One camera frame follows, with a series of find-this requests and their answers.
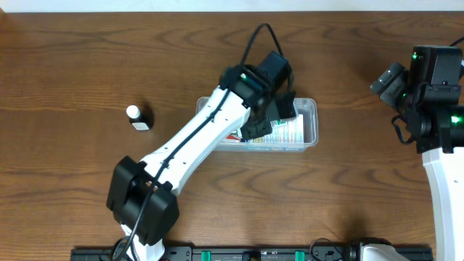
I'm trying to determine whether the clear plastic container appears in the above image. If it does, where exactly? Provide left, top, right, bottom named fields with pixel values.
left=215, top=98, right=319, bottom=152

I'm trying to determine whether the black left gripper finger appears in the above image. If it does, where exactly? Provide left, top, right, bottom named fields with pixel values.
left=240, top=117, right=273, bottom=141
left=275, top=91, right=297, bottom=120

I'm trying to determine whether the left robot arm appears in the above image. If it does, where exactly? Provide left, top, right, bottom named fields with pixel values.
left=107, top=51, right=296, bottom=260

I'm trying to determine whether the dark brown medicine bottle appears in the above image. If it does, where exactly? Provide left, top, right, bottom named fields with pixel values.
left=126, top=105, right=154, bottom=131

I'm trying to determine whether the red white medicine box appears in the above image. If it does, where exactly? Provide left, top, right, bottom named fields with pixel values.
left=224, top=131, right=242, bottom=143

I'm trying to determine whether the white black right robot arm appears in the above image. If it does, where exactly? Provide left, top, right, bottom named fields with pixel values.
left=370, top=45, right=463, bottom=260

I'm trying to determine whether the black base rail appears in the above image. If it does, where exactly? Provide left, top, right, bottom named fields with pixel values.
left=70, top=245, right=434, bottom=261

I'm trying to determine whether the blue white medicine box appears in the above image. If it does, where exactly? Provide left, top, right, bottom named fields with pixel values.
left=249, top=115, right=305, bottom=144

